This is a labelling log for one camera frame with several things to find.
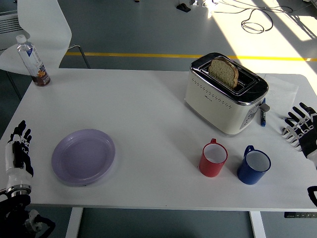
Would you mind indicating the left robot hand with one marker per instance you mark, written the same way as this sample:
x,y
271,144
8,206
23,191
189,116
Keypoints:
x,y
15,171

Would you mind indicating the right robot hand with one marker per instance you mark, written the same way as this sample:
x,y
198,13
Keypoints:
x,y
308,141

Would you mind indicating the purple plate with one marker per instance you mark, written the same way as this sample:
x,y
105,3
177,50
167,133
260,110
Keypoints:
x,y
83,158

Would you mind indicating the bread slice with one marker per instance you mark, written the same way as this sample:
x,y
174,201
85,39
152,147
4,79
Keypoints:
x,y
223,73

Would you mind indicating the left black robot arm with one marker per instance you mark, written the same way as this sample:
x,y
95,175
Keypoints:
x,y
15,208

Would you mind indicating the blue marker pen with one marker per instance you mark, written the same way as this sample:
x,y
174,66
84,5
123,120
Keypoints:
x,y
262,119

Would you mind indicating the blue mug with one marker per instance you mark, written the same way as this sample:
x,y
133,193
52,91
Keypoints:
x,y
247,174

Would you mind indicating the black table control panel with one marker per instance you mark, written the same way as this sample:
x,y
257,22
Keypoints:
x,y
299,215

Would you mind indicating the white table leg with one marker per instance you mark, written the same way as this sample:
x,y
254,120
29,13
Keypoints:
x,y
73,223
257,225

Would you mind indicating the cream and chrome toaster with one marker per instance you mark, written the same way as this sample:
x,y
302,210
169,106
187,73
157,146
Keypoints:
x,y
213,106

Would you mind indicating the red mug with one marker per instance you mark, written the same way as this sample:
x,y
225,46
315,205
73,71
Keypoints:
x,y
209,168

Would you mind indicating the plastic water bottle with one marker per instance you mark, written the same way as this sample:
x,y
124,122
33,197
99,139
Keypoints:
x,y
32,59

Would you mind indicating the grey slatted radiator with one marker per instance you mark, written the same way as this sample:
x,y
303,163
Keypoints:
x,y
8,23

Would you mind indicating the white chair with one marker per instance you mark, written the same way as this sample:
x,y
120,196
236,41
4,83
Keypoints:
x,y
42,24

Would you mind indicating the black device on floor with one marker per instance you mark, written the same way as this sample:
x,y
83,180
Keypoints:
x,y
183,7

